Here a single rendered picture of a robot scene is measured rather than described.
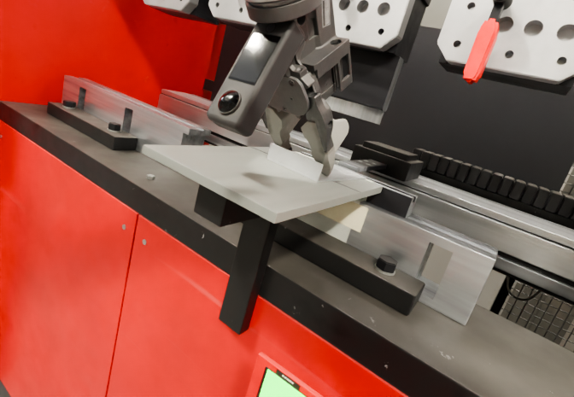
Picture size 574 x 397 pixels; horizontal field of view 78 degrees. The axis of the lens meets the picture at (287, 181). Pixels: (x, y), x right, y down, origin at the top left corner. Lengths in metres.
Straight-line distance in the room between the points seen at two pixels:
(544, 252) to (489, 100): 0.42
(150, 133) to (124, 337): 0.40
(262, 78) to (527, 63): 0.29
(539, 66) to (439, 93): 0.58
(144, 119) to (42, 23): 0.43
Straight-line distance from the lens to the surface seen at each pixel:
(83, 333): 0.90
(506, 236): 0.75
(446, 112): 1.03
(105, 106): 0.96
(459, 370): 0.44
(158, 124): 0.80
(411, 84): 1.06
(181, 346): 0.64
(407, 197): 0.52
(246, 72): 0.35
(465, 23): 0.49
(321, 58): 0.38
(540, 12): 0.49
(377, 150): 0.74
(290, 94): 0.38
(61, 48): 1.19
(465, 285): 0.51
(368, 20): 0.53
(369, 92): 0.54
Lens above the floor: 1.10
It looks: 15 degrees down
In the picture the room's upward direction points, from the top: 16 degrees clockwise
